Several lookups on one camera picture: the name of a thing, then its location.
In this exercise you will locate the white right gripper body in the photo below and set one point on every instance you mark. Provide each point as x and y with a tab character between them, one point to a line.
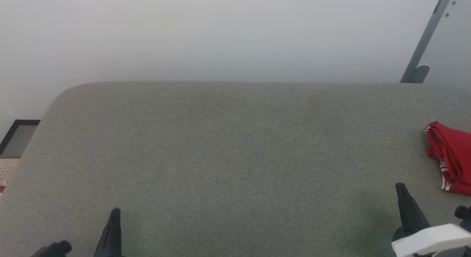
434	239

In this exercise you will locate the grey metal bracket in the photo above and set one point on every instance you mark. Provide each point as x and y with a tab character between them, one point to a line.
420	74

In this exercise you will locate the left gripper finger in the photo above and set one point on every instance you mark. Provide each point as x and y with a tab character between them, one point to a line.
111	238

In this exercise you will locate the beige perforated basket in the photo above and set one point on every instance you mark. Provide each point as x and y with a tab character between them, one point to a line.
7	170

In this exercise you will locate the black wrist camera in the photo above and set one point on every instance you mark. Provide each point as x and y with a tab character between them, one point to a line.
464	216
55	249

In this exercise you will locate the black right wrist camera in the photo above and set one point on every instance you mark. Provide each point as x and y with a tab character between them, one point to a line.
464	216

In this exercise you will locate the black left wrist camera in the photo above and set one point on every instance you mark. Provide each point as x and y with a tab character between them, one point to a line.
55	249

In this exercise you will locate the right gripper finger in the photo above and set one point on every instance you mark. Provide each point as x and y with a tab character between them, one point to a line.
410	213

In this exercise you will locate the grey metal bar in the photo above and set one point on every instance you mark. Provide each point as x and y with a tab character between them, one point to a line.
427	34

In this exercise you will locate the small red object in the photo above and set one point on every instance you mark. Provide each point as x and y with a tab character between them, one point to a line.
2	187

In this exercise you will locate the red and white garment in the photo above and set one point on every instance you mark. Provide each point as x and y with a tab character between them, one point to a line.
454	157

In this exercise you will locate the black framed panel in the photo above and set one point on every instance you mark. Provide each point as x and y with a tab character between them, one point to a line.
20	139

